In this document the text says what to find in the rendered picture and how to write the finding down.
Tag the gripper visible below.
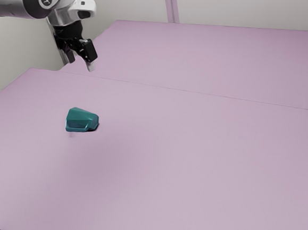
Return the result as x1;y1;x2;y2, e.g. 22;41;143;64
49;18;102;73

